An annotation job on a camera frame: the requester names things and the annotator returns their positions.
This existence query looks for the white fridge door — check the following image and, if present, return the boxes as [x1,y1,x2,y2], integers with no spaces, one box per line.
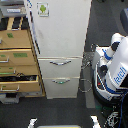
[24,0,92,58]

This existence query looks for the white fridge body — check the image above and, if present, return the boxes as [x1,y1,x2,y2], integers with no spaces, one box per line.
[23,0,93,100]

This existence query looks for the wooden drawer cabinet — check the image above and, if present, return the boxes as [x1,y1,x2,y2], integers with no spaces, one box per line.
[0,17,45,96]

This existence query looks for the white blue robot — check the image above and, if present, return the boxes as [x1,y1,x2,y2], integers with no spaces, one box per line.
[92,33,128,105]

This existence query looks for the green android sticker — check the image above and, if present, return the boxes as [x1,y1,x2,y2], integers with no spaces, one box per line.
[37,2,49,17]

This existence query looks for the grey device on shelf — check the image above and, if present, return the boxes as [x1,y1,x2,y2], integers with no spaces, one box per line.
[0,5,26,17]

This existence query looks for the upper fridge drawer handle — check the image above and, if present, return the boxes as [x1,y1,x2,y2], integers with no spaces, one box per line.
[50,60,71,66]

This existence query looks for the fridge drawer handle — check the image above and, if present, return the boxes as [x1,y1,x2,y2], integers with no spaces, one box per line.
[52,79,70,84]
[50,60,71,66]

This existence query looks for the lower fridge drawer handle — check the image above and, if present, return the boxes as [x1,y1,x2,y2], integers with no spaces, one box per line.
[52,79,70,84]

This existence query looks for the cable loop on floor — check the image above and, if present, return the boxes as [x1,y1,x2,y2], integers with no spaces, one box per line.
[78,78,93,94]

